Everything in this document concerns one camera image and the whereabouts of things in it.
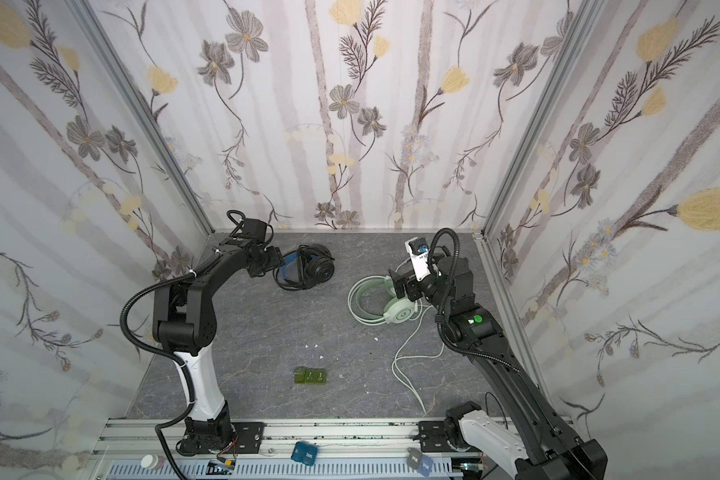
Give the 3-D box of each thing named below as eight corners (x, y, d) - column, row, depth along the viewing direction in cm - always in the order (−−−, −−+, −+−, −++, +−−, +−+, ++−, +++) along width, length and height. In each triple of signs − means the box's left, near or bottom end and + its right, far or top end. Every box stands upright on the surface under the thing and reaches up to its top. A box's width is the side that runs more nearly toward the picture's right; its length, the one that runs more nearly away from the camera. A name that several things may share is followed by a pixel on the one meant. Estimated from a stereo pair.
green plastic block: (294, 384, 85) (292, 381, 82) (296, 370, 87) (294, 366, 85) (325, 384, 85) (324, 381, 82) (327, 370, 87) (326, 366, 85)
